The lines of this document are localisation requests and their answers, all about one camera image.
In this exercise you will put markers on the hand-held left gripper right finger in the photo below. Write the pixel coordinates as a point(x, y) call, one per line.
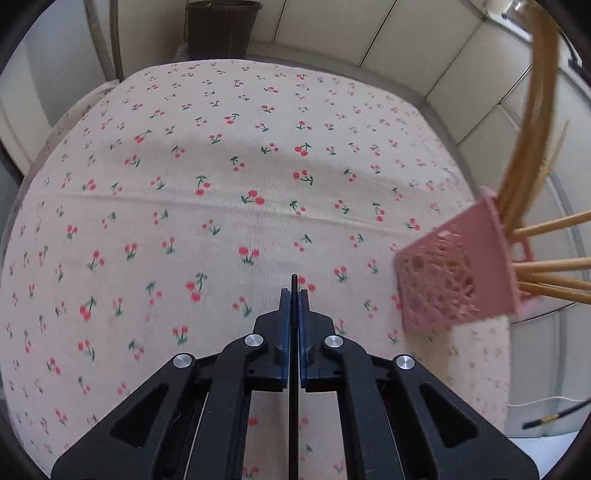
point(303, 341)

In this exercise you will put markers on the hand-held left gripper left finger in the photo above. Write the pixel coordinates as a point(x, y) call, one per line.
point(285, 341)

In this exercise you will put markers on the pink perforated utensil basket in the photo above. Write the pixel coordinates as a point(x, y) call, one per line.
point(443, 277)

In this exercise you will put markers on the wooden chopstick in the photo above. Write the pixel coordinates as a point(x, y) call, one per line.
point(554, 224)
point(544, 92)
point(534, 92)
point(556, 150)
point(554, 265)
point(553, 92)
point(558, 281)
point(563, 294)

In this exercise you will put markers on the cherry print tablecloth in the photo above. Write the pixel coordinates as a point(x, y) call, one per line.
point(231, 138)

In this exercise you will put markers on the dark brown bin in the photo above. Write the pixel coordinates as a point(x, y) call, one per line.
point(221, 32)

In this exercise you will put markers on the grey metal pipe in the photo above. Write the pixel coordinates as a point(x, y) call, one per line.
point(99, 41)
point(117, 41)

